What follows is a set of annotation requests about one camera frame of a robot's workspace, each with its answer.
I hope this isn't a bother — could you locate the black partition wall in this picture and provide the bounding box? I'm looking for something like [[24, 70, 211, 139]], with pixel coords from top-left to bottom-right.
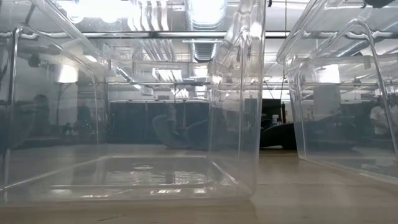
[[108, 100, 212, 144]]

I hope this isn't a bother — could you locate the silver ceiling ventilation duct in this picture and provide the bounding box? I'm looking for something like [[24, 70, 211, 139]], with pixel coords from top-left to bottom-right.
[[185, 0, 228, 62]]

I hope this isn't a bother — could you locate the horizontal overhead frame bar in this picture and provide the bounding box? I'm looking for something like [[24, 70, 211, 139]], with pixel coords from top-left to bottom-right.
[[0, 30, 398, 40]]

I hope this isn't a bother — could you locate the black cap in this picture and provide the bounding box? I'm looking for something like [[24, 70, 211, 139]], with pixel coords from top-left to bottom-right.
[[186, 119, 297, 151]]

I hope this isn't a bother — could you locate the person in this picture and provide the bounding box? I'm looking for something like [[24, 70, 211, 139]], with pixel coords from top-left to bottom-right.
[[369, 96, 394, 138]]

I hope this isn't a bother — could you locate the blue-grey cap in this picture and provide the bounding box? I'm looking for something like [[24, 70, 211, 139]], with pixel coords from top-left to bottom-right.
[[151, 113, 190, 149]]

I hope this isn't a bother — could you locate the black workstation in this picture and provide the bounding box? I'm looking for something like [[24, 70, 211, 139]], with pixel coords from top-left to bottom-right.
[[261, 98, 289, 125]]

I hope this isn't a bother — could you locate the small clear plastic bin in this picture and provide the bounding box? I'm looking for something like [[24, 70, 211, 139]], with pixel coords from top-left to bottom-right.
[[275, 0, 398, 187]]

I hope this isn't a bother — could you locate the large clear plastic bin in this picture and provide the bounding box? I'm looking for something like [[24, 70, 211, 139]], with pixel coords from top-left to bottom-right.
[[0, 0, 268, 206]]

